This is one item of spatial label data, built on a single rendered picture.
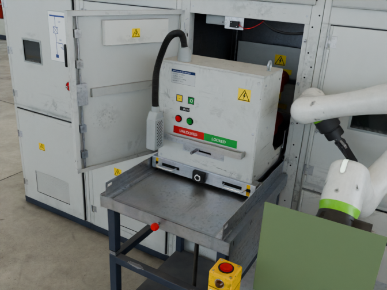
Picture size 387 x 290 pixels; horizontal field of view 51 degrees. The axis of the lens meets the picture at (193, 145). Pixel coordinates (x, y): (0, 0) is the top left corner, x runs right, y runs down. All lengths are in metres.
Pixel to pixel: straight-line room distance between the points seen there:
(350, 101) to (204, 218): 0.71
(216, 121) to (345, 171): 0.61
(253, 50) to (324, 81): 0.87
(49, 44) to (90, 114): 0.92
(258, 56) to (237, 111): 1.00
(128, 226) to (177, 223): 1.23
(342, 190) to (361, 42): 0.71
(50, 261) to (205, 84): 1.66
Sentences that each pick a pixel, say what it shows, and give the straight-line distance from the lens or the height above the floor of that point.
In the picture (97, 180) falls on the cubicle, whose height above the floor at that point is 0.44.
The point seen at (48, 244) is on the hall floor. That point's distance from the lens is 3.00.
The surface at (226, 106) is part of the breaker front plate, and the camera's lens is 1.69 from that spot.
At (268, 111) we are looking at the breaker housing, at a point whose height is 1.22.
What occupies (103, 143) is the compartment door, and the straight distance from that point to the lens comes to 2.04.
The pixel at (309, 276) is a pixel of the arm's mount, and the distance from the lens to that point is 1.38.
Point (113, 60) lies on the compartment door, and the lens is 1.95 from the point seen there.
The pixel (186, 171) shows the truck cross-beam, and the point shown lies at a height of 0.89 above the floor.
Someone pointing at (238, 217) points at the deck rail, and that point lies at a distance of 1.61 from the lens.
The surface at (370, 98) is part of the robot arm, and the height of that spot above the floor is 1.37.
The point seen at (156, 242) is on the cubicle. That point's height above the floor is 0.13.
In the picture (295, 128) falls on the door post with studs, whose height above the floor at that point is 1.09.
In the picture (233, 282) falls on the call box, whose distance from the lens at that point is 1.30.
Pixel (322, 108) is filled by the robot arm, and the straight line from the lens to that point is 1.57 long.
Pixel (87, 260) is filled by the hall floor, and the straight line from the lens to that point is 2.80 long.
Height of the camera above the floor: 1.73
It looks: 23 degrees down
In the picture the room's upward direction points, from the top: 3 degrees clockwise
